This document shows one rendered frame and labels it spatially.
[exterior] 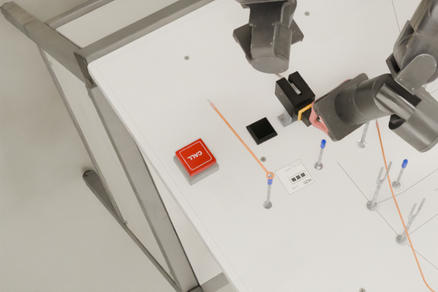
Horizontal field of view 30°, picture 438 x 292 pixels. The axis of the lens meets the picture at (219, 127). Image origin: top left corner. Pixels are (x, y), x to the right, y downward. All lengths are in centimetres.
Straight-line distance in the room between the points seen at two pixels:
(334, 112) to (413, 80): 15
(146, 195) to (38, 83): 80
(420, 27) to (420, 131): 15
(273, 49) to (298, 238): 31
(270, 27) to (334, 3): 37
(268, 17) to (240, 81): 26
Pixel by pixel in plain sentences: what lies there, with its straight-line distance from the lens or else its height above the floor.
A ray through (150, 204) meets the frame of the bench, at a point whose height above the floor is 80.
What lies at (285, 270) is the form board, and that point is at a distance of 129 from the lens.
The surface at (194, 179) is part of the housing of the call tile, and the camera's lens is 133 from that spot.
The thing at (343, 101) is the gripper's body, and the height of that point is 131.
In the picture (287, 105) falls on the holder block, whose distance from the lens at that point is 134.
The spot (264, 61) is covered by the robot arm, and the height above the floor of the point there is 122.
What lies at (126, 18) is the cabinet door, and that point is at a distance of 176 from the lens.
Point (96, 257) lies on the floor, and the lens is 263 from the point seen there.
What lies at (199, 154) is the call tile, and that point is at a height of 112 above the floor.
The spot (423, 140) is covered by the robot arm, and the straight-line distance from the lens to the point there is 117.
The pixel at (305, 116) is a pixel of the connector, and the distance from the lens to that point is 132.
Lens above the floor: 226
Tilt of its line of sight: 59 degrees down
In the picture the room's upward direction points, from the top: 123 degrees clockwise
